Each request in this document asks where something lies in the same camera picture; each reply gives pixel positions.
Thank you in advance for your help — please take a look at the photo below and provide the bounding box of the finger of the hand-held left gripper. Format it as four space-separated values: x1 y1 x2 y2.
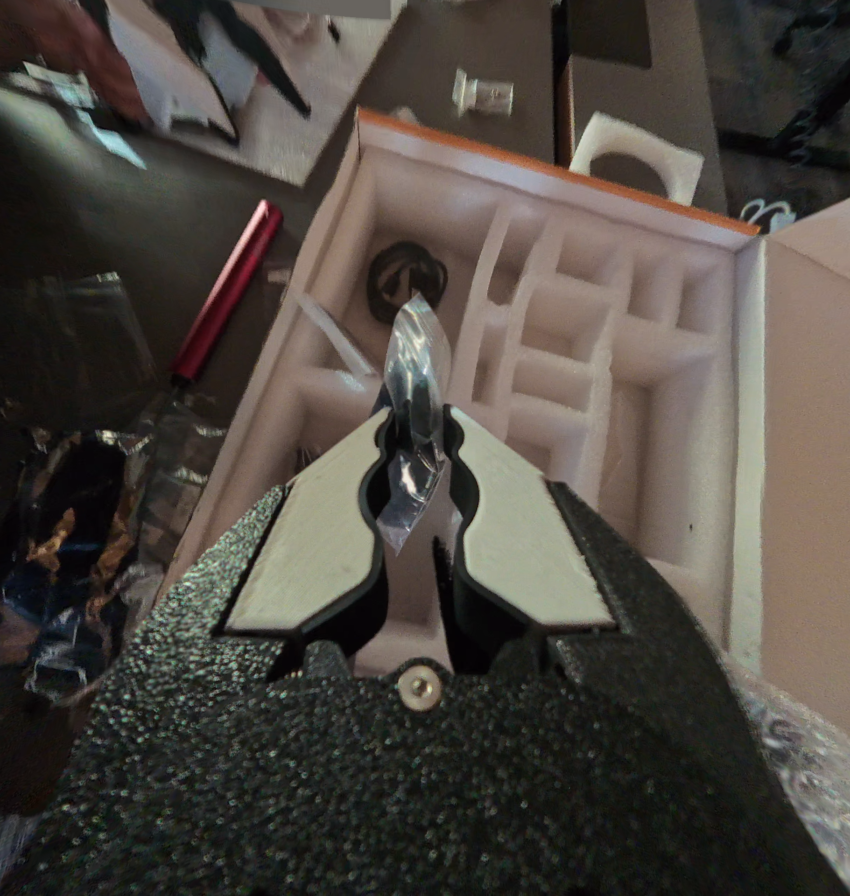
152 0 242 147
208 0 314 118

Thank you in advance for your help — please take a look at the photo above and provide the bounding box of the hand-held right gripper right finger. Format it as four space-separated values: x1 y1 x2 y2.
444 406 618 634

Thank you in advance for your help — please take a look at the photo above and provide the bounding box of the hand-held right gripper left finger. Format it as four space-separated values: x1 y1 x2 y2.
224 408 395 637

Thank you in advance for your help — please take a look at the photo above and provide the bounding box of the red electric screwdriver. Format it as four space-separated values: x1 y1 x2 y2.
169 199 286 387

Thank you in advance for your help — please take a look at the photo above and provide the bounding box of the silver foil bag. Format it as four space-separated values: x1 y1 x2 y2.
0 413 219 704

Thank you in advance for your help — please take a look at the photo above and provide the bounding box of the clear bag with black parts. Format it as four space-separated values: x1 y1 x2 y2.
377 294 455 559

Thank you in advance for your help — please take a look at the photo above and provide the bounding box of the orange and white cardboard box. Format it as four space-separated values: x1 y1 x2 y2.
155 105 850 708

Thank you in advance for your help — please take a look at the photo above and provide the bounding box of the bubble wrap sheet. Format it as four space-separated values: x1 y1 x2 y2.
729 661 850 890

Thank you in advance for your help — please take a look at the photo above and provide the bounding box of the person's left forearm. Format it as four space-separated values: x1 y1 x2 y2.
0 0 149 123

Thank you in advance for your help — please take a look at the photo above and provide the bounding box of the white foam sheet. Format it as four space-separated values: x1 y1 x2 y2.
106 0 406 189

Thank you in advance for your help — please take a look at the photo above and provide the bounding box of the flat clear plastic bag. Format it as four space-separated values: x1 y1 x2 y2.
19 59 149 170

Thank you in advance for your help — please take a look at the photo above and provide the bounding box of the white foam box tray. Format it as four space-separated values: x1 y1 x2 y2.
285 147 741 659

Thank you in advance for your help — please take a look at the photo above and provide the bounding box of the clear bag with white parts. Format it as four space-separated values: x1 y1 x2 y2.
451 66 517 118

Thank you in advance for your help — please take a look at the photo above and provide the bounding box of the black rectangular panel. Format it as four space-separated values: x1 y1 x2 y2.
556 0 655 69

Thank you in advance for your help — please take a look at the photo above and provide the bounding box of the white foam packing insert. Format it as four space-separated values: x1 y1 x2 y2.
569 111 707 207

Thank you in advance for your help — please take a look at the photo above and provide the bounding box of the coiled black cable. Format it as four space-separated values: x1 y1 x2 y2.
365 240 449 326

